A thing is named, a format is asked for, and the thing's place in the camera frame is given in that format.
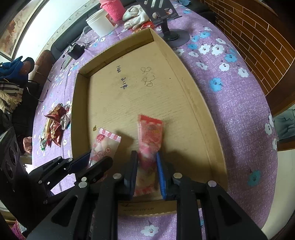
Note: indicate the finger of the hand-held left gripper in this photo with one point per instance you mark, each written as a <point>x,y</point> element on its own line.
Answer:
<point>79,162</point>
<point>101,167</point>

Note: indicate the black phone stand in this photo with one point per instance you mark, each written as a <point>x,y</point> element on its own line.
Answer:
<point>169,34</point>

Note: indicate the white plastic jar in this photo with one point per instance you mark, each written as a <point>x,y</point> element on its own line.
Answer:
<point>101,23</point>

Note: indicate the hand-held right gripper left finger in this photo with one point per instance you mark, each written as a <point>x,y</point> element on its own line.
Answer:
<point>132,177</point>

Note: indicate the purple floral tablecloth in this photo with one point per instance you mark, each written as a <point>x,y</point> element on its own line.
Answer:
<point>230,103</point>

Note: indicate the cardboard tray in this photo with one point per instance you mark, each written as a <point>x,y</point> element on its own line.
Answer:
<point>149,103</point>

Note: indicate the black coat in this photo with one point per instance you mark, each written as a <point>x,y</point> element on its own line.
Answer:
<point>25,110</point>

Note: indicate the eyeglasses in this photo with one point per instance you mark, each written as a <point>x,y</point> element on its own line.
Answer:
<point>50,80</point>

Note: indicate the bottle with pink sleeve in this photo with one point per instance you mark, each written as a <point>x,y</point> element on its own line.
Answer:
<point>113,10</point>

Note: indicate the clear plastic cup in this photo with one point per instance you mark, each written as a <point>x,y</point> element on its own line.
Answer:
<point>84,34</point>

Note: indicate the blue cloth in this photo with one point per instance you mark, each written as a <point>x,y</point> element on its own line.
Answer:
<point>11,68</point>

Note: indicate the small black device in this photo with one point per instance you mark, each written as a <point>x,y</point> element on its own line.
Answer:
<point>77,49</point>

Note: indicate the brown chair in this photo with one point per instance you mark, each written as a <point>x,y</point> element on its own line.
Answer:
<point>45,61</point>

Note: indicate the black sofa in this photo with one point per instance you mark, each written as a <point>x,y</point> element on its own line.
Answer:
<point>66,37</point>

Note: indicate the small notebook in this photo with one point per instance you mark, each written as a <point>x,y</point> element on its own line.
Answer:
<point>66,61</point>

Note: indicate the pink red snack packet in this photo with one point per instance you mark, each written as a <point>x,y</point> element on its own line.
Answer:
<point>149,138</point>

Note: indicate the red printed envelope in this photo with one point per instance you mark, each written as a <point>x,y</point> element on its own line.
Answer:
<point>141,27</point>

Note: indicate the plaid scarf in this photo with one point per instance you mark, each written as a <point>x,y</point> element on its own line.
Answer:
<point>9,90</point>

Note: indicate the pink striped candy packet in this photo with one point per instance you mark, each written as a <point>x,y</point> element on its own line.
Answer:
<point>103,147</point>

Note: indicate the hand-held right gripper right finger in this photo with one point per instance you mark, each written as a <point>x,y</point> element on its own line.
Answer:
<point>161,177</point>

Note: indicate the framed wall painting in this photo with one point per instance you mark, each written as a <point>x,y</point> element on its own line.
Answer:
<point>13,30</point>

